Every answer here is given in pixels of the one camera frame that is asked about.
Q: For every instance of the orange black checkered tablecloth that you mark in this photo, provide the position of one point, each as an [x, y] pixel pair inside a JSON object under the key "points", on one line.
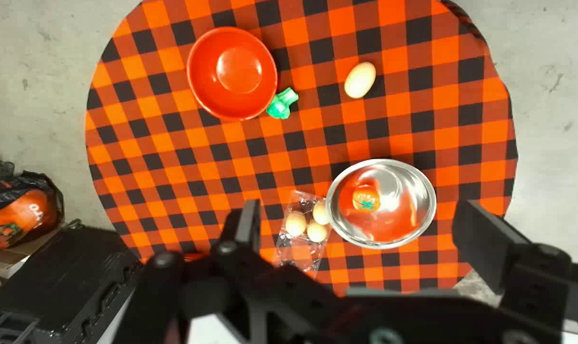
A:
{"points": [[205, 165]]}

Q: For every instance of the black suitcase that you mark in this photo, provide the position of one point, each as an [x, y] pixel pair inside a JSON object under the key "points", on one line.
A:
{"points": [[65, 287]]}

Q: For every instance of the green plastic broccoli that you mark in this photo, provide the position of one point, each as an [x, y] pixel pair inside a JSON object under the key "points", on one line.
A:
{"points": [[281, 106]]}

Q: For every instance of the small beige egg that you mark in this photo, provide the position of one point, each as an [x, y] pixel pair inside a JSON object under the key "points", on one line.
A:
{"points": [[316, 232], [319, 213], [294, 224]]}

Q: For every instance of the red plastic tomato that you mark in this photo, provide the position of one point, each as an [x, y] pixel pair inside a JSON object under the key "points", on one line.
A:
{"points": [[365, 198]]}

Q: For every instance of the shiny metal bowl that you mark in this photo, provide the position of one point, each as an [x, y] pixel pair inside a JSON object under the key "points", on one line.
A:
{"points": [[404, 211]]}

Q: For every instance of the orange black bag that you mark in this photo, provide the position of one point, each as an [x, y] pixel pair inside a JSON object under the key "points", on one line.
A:
{"points": [[17, 213]]}

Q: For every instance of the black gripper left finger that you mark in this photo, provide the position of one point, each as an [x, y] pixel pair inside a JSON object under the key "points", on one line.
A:
{"points": [[247, 224]]}

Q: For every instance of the empty red bowl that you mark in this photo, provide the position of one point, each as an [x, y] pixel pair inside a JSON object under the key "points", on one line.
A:
{"points": [[231, 73]]}

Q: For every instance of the beige plastic potato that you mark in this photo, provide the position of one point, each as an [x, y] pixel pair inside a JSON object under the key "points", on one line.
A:
{"points": [[360, 79]]}

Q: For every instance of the clear plastic egg container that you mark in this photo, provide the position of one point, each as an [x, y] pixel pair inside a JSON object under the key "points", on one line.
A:
{"points": [[296, 251]]}

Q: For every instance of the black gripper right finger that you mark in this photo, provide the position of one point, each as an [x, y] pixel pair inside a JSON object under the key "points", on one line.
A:
{"points": [[486, 245]]}

